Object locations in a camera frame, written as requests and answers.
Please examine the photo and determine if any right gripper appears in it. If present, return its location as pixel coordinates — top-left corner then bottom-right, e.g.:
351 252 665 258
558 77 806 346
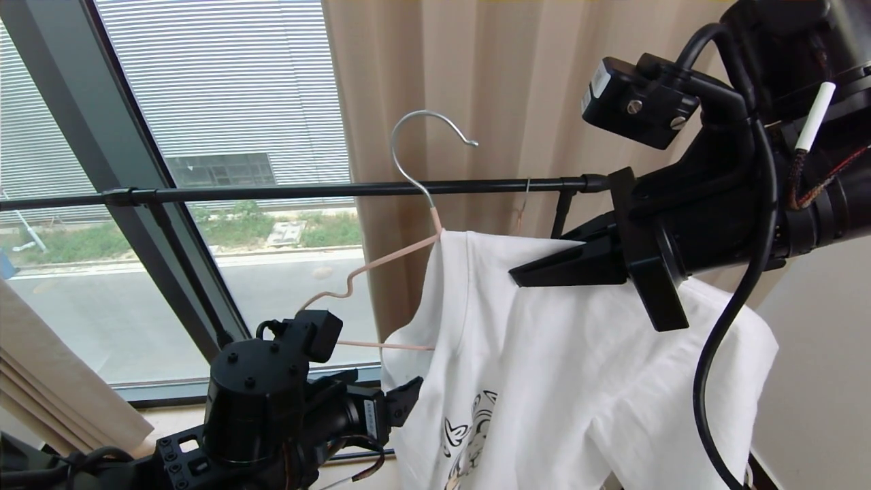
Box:
508 126 793 333

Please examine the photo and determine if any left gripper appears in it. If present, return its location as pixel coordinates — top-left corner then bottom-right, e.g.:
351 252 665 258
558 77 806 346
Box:
305 369 425 451

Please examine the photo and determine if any white printed T-shirt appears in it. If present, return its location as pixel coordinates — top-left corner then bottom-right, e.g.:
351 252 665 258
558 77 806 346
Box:
380 230 780 490

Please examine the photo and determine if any black clothes rack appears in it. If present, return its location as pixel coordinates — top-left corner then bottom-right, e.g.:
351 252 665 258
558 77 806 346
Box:
0 174 611 463

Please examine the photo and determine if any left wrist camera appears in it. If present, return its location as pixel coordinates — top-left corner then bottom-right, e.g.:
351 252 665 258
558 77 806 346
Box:
294 310 344 363

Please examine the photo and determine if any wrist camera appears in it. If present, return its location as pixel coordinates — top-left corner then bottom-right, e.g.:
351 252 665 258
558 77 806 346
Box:
294 310 344 363
580 53 757 179

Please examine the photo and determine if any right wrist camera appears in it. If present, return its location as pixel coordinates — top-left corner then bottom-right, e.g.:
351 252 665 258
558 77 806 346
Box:
580 53 757 179

